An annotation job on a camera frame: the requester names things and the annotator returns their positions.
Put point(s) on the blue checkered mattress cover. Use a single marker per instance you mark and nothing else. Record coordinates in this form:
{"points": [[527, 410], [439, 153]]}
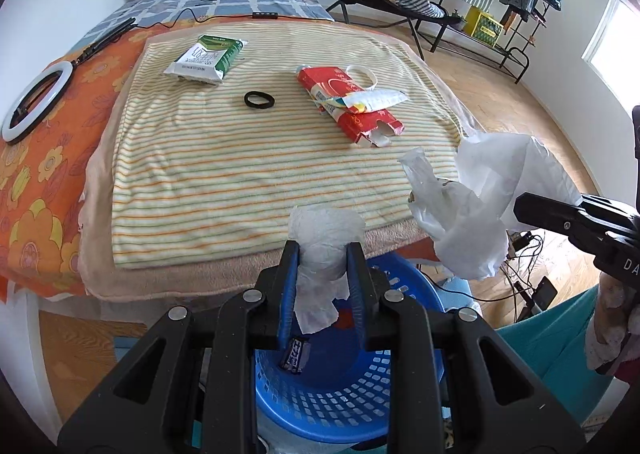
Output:
{"points": [[148, 12]]}

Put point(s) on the orange floral bed sheet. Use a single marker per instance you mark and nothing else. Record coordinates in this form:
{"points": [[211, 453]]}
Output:
{"points": [[54, 239]]}

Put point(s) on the bright window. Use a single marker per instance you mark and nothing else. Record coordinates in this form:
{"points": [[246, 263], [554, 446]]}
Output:
{"points": [[613, 52]]}

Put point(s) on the right hand in glove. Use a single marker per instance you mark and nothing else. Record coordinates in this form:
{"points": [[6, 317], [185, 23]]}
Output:
{"points": [[612, 337]]}

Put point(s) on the yellow green storage box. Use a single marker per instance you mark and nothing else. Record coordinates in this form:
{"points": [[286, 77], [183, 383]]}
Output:
{"points": [[482, 27]]}

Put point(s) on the white plastic bag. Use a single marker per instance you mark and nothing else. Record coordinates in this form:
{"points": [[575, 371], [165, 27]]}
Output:
{"points": [[469, 219]]}

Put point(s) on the green white milk carton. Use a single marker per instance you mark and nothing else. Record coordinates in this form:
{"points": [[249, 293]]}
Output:
{"points": [[208, 60]]}

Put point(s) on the teal trousers leg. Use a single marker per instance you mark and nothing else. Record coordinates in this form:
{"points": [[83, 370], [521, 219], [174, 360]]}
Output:
{"points": [[552, 344]]}

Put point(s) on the striped yellow towel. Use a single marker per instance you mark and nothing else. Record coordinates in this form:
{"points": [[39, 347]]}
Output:
{"points": [[280, 144]]}

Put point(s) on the striped cloth on chair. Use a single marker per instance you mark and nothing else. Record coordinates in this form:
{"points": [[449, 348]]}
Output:
{"points": [[421, 8]]}

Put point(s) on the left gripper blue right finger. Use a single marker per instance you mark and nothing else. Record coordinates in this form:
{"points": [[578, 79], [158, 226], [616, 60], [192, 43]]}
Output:
{"points": [[359, 283]]}

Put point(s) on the white ring light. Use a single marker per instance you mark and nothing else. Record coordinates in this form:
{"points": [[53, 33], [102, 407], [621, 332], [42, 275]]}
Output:
{"points": [[36, 101]]}

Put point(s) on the snickers candy bar wrapper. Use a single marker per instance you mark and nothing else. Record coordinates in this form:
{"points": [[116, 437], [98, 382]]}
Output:
{"points": [[295, 355]]}

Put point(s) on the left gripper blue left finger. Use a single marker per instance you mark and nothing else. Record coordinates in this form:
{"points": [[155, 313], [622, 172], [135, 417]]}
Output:
{"points": [[286, 281]]}

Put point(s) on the red paper carton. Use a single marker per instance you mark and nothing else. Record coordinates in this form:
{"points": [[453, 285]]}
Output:
{"points": [[362, 114]]}

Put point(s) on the blue plastic laundry basket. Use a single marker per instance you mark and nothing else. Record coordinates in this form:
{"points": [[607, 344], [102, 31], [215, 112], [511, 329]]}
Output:
{"points": [[347, 395]]}

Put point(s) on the white tissue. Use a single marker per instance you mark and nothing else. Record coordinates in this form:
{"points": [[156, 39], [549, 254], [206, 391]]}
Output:
{"points": [[323, 234]]}

